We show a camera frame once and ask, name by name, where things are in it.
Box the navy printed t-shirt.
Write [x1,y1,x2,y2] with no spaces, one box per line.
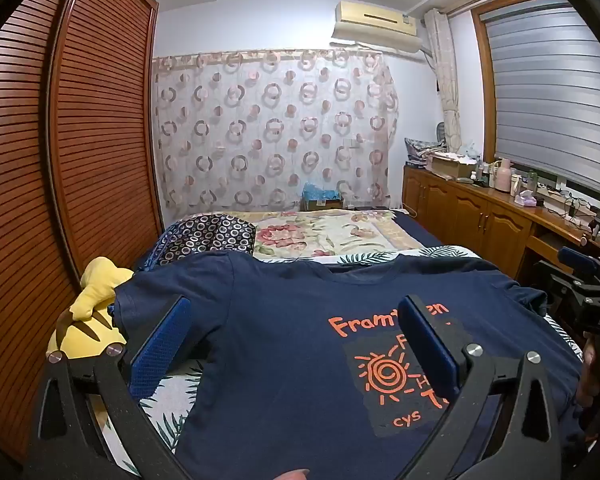
[111,250,583,480]

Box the floral blanket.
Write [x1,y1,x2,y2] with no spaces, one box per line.
[230,208,426,263]

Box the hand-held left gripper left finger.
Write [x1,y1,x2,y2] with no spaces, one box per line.
[22,295,193,480]

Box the wooden louvered wardrobe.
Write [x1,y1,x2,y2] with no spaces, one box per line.
[0,0,163,461]

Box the dark circle-patterned pillow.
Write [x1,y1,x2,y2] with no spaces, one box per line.
[157,213,257,266]

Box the beige tied curtain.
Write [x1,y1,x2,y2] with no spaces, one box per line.
[424,7,463,153]

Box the wooden sideboard cabinet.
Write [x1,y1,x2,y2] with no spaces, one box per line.
[402,165,600,281]

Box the person's right hand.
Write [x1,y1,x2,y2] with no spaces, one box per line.
[580,337,600,408]

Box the yellow plush toy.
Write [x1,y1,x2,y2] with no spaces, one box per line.
[47,256,136,361]

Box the beige open cardboard box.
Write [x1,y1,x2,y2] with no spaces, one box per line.
[427,152,481,181]

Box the sheer circle-patterned curtain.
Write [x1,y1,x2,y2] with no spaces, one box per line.
[151,49,400,213]

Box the grey window blind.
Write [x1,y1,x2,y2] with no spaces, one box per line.
[480,0,600,196]

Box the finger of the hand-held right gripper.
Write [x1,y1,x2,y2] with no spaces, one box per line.
[559,246,600,274]

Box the cardboard box with blue cloth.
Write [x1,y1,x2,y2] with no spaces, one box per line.
[300,182,345,212]

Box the navy bed sheet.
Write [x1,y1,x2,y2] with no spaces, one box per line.
[389,212,451,252]

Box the white leaf-print sheet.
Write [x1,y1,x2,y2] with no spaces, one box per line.
[92,245,583,478]

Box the pink thermos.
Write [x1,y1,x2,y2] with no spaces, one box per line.
[494,158,512,193]

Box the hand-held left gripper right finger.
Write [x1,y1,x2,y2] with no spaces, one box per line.
[397,294,566,480]

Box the beige wall air conditioner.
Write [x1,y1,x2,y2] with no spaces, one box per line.
[330,1,423,53]

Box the stack of folded cloths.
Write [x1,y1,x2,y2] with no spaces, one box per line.
[404,136,448,168]

